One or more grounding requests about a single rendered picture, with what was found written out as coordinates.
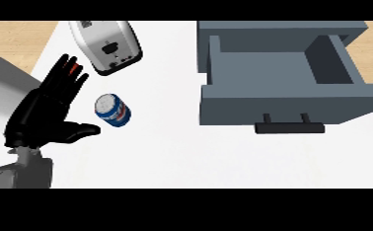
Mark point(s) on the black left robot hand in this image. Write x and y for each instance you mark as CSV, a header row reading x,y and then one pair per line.
x,y
44,110

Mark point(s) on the grey open drawer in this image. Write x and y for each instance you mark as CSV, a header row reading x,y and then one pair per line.
x,y
287,90

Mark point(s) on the silver and black appliance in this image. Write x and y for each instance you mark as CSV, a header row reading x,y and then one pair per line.
x,y
107,44

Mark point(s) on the blue and white can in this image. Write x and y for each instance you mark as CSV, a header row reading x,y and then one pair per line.
x,y
113,110

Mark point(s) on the grey cabinet body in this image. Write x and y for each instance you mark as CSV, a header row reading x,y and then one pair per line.
x,y
272,32

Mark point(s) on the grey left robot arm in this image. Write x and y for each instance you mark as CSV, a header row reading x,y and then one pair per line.
x,y
29,170

